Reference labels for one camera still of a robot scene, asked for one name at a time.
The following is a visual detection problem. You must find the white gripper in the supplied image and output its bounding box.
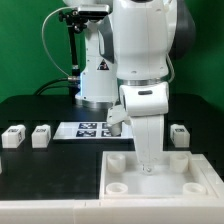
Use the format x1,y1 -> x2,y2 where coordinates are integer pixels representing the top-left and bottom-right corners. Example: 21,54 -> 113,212
107,82 -> 169,166

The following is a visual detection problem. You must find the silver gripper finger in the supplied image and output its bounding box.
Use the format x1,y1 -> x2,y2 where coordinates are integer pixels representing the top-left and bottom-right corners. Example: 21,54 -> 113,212
142,164 -> 153,175

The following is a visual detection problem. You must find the white square table top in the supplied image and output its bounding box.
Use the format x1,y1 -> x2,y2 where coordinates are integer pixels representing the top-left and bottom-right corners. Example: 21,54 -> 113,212
99,151 -> 217,199

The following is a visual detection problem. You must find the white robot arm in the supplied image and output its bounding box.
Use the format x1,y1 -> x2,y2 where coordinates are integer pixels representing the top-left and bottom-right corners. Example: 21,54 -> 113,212
63,0 -> 195,174

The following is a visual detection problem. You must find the white sheet with markers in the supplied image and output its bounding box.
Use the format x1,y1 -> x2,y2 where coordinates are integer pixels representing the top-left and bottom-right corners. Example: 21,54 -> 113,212
53,122 -> 133,140

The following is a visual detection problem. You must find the white L-shaped obstacle wall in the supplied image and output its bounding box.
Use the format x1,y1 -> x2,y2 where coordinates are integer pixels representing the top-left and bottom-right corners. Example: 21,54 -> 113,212
0,153 -> 224,224

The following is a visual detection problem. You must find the black base cable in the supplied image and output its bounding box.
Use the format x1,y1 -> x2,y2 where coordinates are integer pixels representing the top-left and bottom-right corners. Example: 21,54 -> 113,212
35,77 -> 81,97

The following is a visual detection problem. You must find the grey camera cable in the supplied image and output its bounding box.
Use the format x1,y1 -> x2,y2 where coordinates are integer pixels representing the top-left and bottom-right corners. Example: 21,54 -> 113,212
41,5 -> 80,78

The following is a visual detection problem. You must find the black camera on stand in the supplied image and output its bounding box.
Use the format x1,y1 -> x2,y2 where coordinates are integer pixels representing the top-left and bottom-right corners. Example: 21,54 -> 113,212
77,4 -> 110,19

